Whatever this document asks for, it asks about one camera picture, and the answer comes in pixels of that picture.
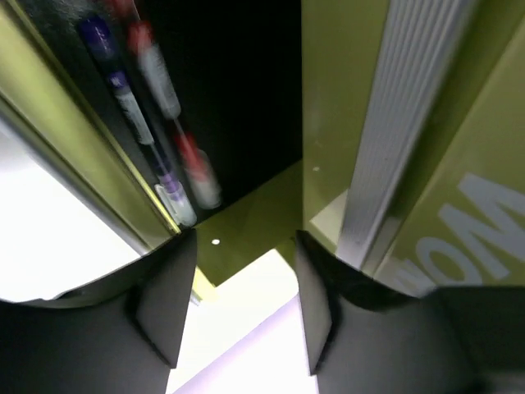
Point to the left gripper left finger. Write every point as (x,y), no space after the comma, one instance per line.
(119,334)

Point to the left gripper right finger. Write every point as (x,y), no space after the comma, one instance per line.
(362,336)

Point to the purple gel pen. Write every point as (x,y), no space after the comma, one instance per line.
(98,39)

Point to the red gel pen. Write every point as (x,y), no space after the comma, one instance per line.
(142,43)

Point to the green metal drawer box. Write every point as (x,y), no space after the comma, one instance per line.
(391,131)

